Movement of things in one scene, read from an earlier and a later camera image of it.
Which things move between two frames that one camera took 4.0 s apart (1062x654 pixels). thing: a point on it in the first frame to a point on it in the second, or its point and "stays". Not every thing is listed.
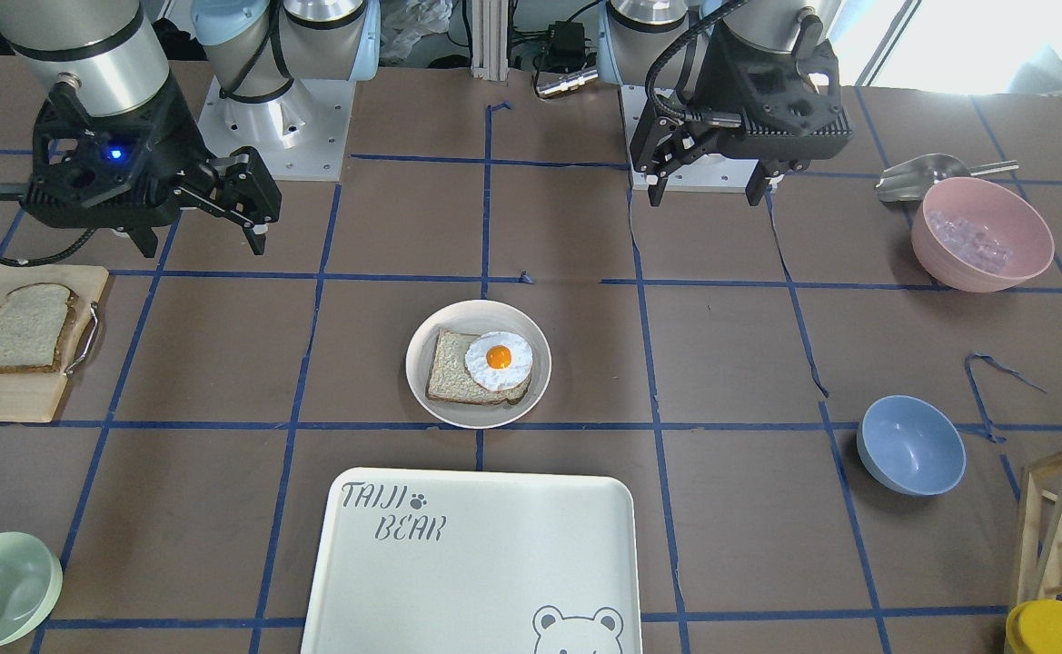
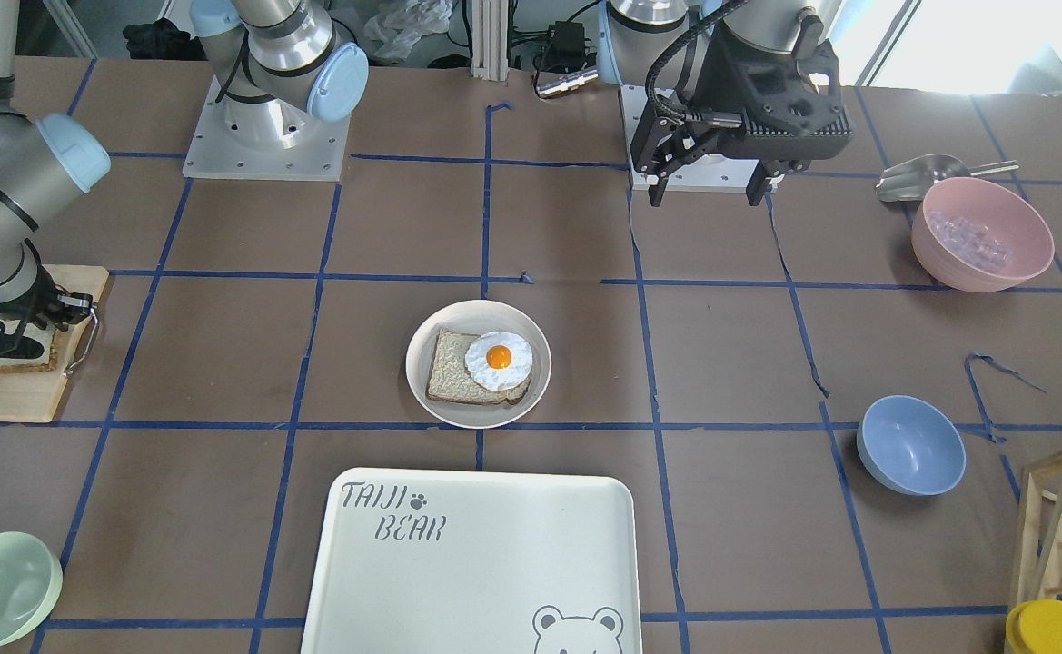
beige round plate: [475, 317] stays
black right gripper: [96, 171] to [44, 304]
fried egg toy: [498, 361] stays
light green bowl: [4, 587] stays
